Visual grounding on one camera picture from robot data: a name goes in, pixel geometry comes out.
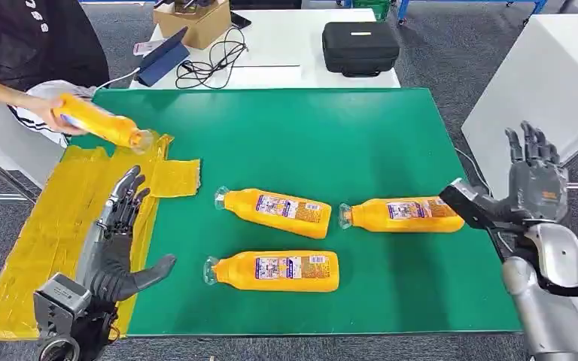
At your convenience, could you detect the thin white charging cable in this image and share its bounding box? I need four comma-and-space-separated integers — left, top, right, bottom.
94, 67, 141, 94

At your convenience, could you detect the green table mat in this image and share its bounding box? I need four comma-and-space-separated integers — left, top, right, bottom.
71, 88, 522, 335

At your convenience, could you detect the black smartphone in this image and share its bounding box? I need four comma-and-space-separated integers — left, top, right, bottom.
230, 11, 253, 30

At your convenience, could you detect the green basket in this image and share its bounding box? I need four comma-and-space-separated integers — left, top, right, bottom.
352, 0, 392, 22

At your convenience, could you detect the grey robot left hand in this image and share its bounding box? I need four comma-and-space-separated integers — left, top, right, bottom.
75, 165, 178, 303

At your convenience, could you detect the yellow plastic sheet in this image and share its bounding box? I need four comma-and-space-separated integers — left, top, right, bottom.
0, 130, 202, 342

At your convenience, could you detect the person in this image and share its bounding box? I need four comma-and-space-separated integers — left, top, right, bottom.
0, 0, 111, 148

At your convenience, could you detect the black carrying case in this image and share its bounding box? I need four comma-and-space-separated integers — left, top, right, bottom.
321, 21, 400, 78

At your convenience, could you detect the black rectangular object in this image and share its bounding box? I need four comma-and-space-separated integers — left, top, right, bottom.
229, 0, 303, 10

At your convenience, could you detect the cardboard box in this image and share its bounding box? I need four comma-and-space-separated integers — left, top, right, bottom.
153, 0, 232, 51

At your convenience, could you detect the person's right hand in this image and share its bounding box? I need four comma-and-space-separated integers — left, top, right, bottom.
32, 94, 89, 137

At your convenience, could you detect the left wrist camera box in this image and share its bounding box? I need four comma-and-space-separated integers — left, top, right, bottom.
33, 272, 92, 340

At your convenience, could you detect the black cable bundle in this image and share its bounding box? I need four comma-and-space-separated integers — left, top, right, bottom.
175, 27, 248, 91

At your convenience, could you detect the long white cable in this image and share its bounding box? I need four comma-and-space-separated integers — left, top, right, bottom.
455, 147, 494, 198

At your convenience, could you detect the black device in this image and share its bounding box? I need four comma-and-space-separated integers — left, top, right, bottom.
173, 0, 215, 14

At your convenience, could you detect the orange drink bottle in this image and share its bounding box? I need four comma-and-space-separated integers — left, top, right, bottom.
202, 250, 340, 293
339, 196, 465, 234
214, 186, 333, 240
52, 93, 154, 153

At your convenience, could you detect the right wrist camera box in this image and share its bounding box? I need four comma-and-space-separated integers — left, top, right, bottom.
438, 178, 519, 234

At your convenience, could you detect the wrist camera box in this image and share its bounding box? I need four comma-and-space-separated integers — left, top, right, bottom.
33, 272, 92, 340
438, 178, 519, 234

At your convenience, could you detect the blue tablet case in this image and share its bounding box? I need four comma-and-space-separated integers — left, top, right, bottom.
136, 26, 191, 88

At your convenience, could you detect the white smartphone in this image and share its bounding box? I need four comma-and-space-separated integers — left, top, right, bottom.
132, 38, 166, 56

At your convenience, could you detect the grey metal bench frame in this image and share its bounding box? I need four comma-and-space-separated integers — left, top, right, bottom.
0, 143, 38, 205

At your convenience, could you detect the white side table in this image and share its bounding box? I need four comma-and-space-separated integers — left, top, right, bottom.
461, 14, 578, 200

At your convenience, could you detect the white bench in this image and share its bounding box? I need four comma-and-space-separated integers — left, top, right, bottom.
0, 97, 65, 190

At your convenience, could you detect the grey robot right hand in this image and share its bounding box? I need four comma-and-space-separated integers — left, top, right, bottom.
488, 120, 570, 225

